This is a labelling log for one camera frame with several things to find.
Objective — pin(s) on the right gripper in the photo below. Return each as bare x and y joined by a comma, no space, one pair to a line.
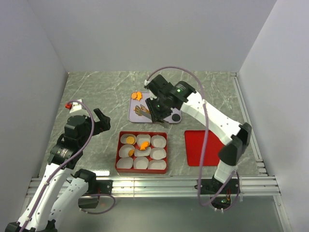
156,116

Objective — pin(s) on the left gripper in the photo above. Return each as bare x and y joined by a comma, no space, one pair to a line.
103,124

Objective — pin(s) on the orange fish cookie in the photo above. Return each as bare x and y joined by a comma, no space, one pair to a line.
144,145
139,111

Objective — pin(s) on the orange dotted round cookie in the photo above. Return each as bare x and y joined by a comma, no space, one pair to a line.
130,140

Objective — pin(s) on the orange swirl cookie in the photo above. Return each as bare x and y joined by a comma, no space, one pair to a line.
131,152

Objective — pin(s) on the metal tongs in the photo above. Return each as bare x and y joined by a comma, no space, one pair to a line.
147,114

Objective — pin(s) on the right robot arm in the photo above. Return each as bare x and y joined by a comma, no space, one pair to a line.
232,134

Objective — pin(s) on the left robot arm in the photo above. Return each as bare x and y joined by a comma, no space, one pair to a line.
59,190

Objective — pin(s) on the lavender tray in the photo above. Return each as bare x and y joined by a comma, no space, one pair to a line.
141,119

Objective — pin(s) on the black sandwich cookie right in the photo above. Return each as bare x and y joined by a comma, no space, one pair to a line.
176,117

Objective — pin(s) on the white paper cup top left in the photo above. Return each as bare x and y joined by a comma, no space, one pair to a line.
124,136

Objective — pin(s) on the white paper cup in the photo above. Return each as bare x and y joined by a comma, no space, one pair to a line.
158,141
141,138
145,153
140,163
158,153
124,163
124,150
157,165
124,136

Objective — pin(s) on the orange fish cookie corner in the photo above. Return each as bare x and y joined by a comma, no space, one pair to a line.
138,96

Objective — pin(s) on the orange flower cookie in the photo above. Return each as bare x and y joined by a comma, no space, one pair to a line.
134,95

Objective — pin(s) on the white paper cup middle left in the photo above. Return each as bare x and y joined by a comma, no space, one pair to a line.
124,150

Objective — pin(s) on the white paper cup top middle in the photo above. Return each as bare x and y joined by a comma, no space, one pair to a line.
141,138

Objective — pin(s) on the red box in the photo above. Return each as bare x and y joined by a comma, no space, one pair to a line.
141,171

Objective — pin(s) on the white paper cup bottom left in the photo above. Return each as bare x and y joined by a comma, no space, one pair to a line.
124,163

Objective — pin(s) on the white paper cup top right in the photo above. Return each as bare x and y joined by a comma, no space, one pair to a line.
158,141

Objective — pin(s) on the white paper cup centre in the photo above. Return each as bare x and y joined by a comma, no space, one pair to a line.
145,153

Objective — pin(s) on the white paper cup bottom middle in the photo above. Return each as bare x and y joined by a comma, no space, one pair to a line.
140,163

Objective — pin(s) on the red box lid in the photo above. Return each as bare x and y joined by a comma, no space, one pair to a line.
193,145

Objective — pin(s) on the white paper cup middle right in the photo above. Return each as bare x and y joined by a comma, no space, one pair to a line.
158,153

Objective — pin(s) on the white paper cup bottom right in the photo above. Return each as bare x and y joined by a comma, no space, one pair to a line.
157,165

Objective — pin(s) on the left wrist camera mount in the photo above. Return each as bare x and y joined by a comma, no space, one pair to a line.
74,107

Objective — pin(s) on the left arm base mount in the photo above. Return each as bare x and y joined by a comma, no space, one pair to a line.
90,199

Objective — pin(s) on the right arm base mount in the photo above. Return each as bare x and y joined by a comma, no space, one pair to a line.
230,192

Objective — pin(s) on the aluminium rail frame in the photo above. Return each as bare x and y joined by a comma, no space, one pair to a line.
110,92

